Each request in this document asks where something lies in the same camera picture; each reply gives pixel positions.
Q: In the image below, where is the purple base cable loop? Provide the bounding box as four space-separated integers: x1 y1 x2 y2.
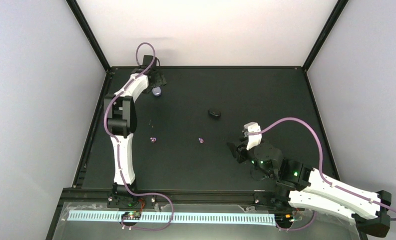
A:
120 185 175 232

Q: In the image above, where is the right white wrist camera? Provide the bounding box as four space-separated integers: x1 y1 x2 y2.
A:
243 122 262 151

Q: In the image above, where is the lavender earbud charging case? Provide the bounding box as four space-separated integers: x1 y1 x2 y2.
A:
152 87 162 97

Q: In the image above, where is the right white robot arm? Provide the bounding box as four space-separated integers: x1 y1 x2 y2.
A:
227 141 392 238

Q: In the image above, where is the black earbud charging case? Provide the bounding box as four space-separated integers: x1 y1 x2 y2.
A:
208 108 221 119

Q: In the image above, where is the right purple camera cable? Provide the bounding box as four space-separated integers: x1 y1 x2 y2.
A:
250 117 396 222

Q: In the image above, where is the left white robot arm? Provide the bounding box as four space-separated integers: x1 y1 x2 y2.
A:
103 55 166 208

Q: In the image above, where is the black aluminium front rail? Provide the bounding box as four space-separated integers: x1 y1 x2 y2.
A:
60 188 280 207

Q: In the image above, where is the white slotted cable duct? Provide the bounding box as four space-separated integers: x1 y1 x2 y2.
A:
64 210 276 226

